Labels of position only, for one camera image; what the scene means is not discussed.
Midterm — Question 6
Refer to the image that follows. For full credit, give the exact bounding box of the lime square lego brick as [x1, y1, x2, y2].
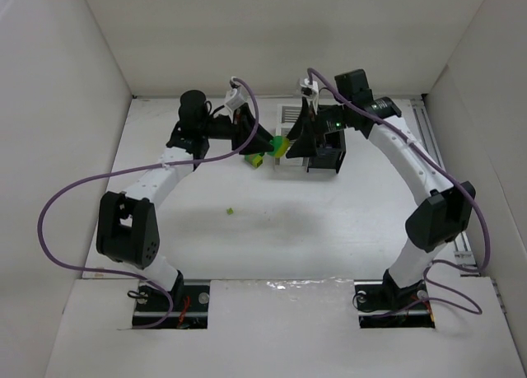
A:
[251, 156, 264, 169]

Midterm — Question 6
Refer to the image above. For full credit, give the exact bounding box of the green rounded lego brick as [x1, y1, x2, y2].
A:
[267, 136, 283, 157]

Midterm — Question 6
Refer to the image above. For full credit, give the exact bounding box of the green rectangular lego brick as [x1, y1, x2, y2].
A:
[245, 154, 261, 167]

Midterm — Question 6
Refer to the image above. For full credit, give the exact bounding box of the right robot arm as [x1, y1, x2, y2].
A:
[286, 69, 475, 310]

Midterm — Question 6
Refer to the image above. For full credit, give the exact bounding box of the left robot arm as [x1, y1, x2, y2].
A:
[96, 85, 273, 304]

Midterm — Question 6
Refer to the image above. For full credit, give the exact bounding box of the white slotted container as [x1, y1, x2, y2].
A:
[273, 104, 308, 172]

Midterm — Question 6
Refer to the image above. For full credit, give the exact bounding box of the black slotted container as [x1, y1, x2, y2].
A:
[306, 129, 346, 174]

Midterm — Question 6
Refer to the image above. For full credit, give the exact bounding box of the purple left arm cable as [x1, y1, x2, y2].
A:
[38, 77, 260, 329]

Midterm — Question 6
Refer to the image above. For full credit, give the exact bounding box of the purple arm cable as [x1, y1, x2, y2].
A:
[38, 77, 260, 329]
[306, 68, 492, 316]

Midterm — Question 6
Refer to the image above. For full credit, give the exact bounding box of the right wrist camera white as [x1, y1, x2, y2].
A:
[298, 77, 319, 113]

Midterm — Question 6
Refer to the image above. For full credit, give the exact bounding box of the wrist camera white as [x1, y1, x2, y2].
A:
[224, 86, 248, 113]
[298, 77, 319, 113]

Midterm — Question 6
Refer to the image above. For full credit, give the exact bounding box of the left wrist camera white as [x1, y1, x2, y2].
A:
[224, 86, 248, 113]

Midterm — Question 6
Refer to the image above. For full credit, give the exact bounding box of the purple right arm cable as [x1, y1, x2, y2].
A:
[306, 68, 492, 316]

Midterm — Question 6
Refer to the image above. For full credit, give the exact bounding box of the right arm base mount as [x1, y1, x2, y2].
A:
[352, 280, 436, 329]

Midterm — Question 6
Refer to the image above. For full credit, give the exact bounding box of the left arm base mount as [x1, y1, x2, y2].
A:
[127, 278, 212, 329]

